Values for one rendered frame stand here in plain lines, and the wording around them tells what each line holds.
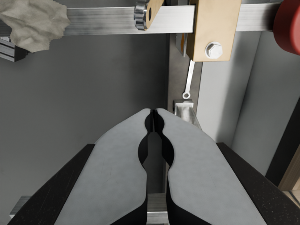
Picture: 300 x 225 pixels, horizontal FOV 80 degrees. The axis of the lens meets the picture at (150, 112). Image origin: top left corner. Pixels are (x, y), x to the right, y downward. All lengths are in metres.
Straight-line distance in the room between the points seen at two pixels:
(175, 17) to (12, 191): 2.18
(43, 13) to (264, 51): 0.47
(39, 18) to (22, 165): 1.73
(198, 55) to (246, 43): 0.31
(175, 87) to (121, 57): 0.74
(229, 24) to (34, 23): 0.23
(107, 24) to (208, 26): 0.12
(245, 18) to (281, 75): 0.23
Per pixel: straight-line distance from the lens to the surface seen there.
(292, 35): 0.25
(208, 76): 0.54
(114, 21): 0.25
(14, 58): 1.11
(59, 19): 0.26
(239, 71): 0.57
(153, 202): 0.30
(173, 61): 0.43
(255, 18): 0.28
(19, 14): 0.28
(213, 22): 0.25
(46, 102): 1.43
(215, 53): 0.25
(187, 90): 0.45
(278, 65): 0.50
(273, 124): 0.50
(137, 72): 1.17
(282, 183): 0.45
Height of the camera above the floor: 1.11
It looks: 60 degrees down
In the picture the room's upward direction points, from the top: 179 degrees clockwise
